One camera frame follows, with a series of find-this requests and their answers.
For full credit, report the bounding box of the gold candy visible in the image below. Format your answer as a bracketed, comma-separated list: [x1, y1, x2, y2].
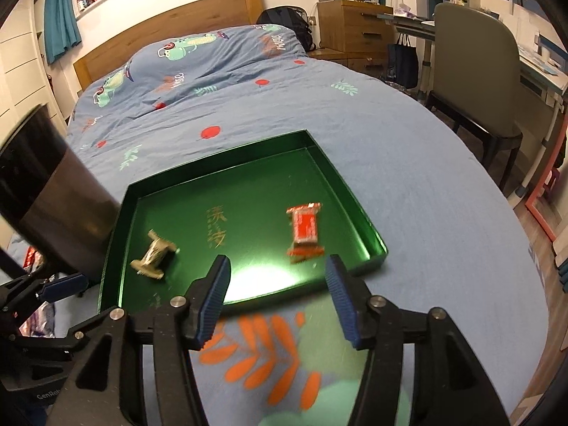
[130, 229, 178, 280]

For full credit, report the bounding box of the small red snack packet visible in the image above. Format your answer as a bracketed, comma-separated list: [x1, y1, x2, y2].
[286, 202, 326, 263]

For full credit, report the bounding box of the blue silver snack packet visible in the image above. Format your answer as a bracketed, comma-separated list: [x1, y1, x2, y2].
[19, 302, 55, 338]

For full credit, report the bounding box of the small dark red packet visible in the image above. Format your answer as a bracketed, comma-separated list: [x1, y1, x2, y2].
[23, 246, 42, 274]

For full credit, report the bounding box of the white wardrobe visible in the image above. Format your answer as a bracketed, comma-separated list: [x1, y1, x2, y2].
[0, 0, 66, 138]

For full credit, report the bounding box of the blue patterned bed cover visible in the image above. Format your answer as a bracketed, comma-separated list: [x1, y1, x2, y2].
[1, 26, 547, 425]

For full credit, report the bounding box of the teal curtain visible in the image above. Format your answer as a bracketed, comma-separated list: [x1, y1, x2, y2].
[43, 0, 82, 65]

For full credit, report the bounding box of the green shallow tray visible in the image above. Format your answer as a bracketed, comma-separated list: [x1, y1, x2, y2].
[98, 130, 388, 313]

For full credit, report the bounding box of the wooden headboard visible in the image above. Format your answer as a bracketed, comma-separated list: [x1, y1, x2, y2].
[73, 0, 264, 91]

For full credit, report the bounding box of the beige padded chair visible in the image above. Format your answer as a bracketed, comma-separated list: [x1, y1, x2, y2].
[426, 3, 523, 190]

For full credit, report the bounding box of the black backpack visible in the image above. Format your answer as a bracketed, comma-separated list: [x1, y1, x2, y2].
[256, 6, 316, 52]

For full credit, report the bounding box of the dark tote bag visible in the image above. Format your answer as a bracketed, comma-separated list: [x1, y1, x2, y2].
[386, 34, 419, 89]

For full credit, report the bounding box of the wooden drawer chest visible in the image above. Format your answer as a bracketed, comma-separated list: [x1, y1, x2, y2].
[309, 0, 395, 78]

